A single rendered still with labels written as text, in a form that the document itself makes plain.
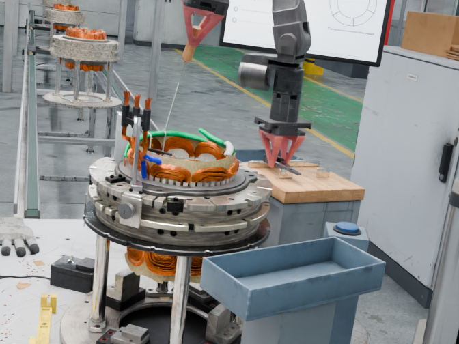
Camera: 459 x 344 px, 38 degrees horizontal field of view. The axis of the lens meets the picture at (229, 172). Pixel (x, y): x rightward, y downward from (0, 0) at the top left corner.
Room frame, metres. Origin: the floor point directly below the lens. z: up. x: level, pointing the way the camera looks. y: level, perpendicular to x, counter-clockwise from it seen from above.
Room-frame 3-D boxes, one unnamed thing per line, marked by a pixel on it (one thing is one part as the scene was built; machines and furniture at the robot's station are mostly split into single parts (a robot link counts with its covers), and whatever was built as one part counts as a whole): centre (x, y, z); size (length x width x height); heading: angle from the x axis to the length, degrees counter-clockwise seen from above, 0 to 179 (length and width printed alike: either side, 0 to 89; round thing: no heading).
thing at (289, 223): (1.34, -0.14, 0.91); 0.19 x 0.19 x 0.26; 28
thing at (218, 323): (1.08, -0.02, 0.85); 0.06 x 0.04 x 0.05; 156
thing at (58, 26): (5.34, 1.41, 1.05); 0.22 x 0.22 x 0.20
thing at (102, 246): (1.11, 0.21, 0.91); 0.02 x 0.02 x 0.21
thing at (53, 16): (5.34, 1.41, 0.94); 0.39 x 0.39 x 0.30
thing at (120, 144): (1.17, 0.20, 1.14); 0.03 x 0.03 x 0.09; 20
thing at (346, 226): (1.12, -0.22, 1.04); 0.04 x 0.04 x 0.01
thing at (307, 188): (1.34, -0.14, 1.05); 0.20 x 0.19 x 0.02; 28
